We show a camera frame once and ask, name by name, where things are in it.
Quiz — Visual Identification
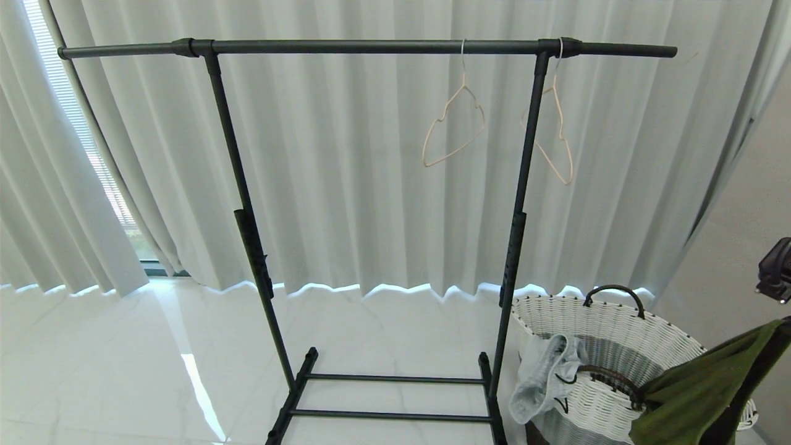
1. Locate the white laundry basket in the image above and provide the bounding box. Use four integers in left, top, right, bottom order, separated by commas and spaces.
510, 284, 759, 445

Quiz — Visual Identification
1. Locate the green long-sleeved shirt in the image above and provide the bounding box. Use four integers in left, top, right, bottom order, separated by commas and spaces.
629, 318, 791, 445

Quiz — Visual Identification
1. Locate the pink clothes hanger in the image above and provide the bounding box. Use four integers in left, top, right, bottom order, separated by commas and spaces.
422, 40, 487, 169
521, 38, 574, 186

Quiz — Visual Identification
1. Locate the window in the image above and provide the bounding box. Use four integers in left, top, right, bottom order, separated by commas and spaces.
22, 0, 189, 278

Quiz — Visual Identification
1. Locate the black clothes rack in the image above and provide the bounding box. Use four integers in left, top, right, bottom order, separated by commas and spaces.
57, 37, 679, 445

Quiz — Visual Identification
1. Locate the pale grey garment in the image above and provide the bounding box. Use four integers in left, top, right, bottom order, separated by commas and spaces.
510, 334, 591, 426

